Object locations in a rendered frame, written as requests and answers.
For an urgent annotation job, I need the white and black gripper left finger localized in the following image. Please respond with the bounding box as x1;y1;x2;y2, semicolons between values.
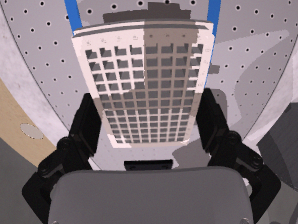
22;93;102;224

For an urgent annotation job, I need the blue tape outline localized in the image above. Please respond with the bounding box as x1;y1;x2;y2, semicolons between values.
64;0;221;37

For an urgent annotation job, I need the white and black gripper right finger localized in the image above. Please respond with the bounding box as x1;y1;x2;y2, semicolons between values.
196;88;281;224

